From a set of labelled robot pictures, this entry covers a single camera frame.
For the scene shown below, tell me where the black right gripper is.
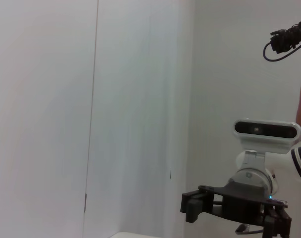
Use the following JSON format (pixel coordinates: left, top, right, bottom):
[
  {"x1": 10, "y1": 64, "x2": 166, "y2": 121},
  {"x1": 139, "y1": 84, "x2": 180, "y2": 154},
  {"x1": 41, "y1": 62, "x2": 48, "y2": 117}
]
[{"x1": 181, "y1": 182, "x2": 293, "y2": 238}]

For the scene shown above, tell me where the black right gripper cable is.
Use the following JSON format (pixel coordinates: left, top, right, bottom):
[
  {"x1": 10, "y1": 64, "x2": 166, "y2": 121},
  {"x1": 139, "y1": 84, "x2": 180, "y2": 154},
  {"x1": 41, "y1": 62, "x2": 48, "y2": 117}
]
[{"x1": 235, "y1": 222, "x2": 265, "y2": 235}]

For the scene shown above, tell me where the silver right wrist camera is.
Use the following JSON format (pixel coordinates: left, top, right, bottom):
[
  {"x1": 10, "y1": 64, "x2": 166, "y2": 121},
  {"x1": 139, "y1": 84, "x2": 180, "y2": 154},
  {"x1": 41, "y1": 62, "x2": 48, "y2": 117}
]
[{"x1": 233, "y1": 119, "x2": 301, "y2": 172}]

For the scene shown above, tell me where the black looped cable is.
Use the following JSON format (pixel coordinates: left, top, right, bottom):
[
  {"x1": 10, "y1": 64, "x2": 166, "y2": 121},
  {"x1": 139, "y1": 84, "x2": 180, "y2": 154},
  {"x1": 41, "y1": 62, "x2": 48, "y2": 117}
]
[{"x1": 262, "y1": 39, "x2": 301, "y2": 62}]

